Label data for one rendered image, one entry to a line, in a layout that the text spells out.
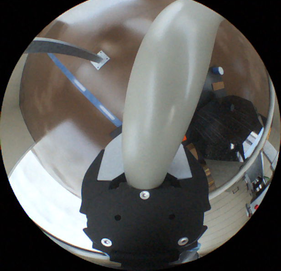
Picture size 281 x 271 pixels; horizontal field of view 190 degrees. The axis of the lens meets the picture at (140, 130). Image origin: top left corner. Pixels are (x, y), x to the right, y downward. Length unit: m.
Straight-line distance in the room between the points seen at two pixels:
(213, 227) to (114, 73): 6.87
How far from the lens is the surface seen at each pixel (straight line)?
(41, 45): 0.68
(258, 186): 0.85
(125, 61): 1.11
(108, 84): 1.13
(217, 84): 1.39
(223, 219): 6.18
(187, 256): 0.24
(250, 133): 0.76
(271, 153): 1.89
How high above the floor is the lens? 1.03
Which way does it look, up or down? 62 degrees down
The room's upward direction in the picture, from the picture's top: 171 degrees counter-clockwise
